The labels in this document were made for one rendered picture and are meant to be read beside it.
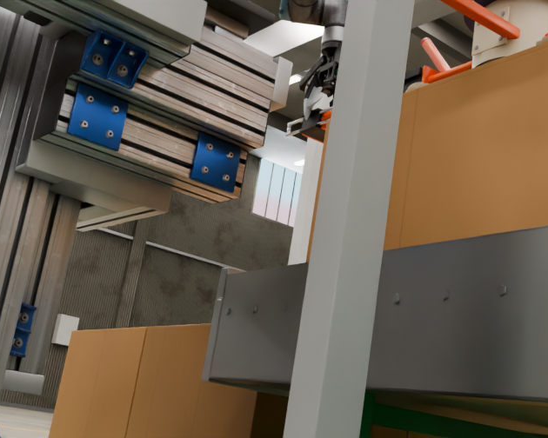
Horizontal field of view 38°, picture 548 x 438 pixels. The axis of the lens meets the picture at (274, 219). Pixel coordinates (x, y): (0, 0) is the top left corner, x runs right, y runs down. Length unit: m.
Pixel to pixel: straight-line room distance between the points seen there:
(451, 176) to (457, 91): 0.15
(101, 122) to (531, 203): 0.67
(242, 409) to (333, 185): 0.80
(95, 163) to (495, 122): 0.66
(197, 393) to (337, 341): 0.97
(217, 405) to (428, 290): 0.80
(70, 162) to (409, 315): 0.64
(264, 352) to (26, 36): 0.68
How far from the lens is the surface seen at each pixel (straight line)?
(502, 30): 1.51
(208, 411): 1.76
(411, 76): 1.73
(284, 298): 1.30
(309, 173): 5.49
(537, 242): 0.93
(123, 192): 1.42
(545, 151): 1.21
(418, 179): 1.37
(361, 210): 0.91
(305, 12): 2.07
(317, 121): 1.97
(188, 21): 1.26
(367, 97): 0.95
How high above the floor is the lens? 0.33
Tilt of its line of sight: 15 degrees up
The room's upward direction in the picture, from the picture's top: 9 degrees clockwise
